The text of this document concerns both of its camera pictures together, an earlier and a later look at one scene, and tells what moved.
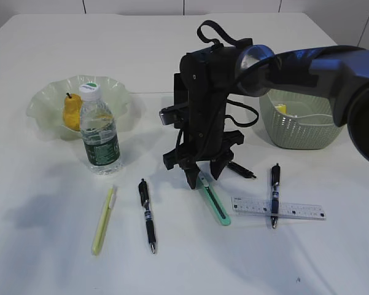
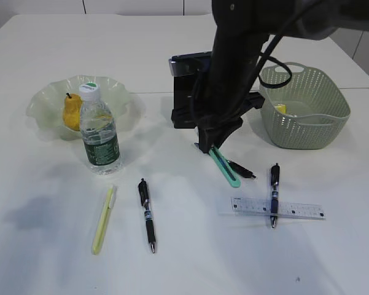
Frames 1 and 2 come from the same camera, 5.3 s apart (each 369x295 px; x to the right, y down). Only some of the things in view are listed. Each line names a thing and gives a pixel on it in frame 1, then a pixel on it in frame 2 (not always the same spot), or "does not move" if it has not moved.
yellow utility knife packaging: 282,107 does not move
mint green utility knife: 221,214 → 225,167
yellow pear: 72,112 does not move
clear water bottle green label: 98,133 does not move
